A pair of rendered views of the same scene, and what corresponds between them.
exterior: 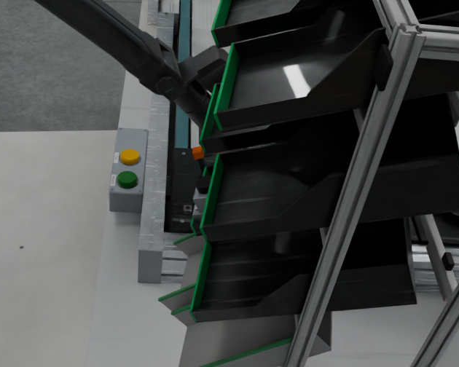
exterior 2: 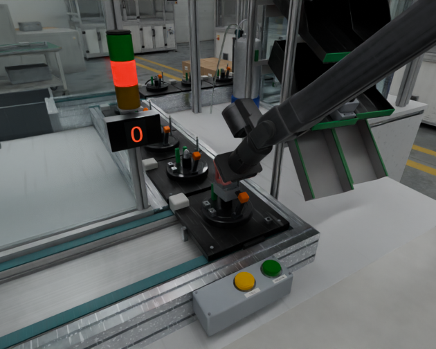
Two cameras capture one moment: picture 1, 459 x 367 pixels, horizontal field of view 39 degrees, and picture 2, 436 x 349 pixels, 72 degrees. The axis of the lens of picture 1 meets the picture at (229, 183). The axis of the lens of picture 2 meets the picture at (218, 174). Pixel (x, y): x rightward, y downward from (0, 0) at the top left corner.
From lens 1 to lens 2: 144 cm
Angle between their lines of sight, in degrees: 83
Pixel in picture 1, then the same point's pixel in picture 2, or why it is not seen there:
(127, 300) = (330, 259)
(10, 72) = not seen: outside the picture
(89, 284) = (343, 284)
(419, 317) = not seen: hidden behind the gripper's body
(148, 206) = (282, 245)
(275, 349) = not seen: hidden behind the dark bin
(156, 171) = (240, 262)
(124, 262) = (308, 275)
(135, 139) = (215, 292)
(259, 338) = (347, 134)
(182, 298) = (345, 176)
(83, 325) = (369, 270)
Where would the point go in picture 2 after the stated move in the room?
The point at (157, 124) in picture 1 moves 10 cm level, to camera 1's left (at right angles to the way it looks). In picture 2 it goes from (180, 288) to (195, 331)
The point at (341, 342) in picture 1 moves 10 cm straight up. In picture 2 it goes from (262, 182) to (264, 159)
